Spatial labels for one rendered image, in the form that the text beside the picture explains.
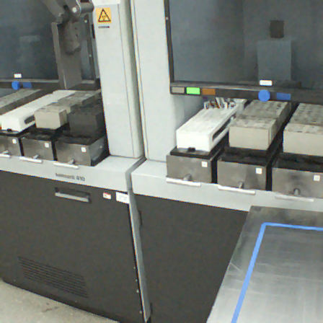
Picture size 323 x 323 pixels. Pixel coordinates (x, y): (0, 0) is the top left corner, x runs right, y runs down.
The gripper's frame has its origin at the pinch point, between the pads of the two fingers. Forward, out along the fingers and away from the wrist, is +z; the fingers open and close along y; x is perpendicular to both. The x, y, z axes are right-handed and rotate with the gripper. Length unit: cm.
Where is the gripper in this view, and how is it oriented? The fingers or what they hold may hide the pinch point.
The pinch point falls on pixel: (24, 75)
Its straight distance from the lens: 52.3
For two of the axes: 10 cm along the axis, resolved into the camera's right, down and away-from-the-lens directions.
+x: 4.3, -4.0, 8.1
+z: 0.8, 9.1, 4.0
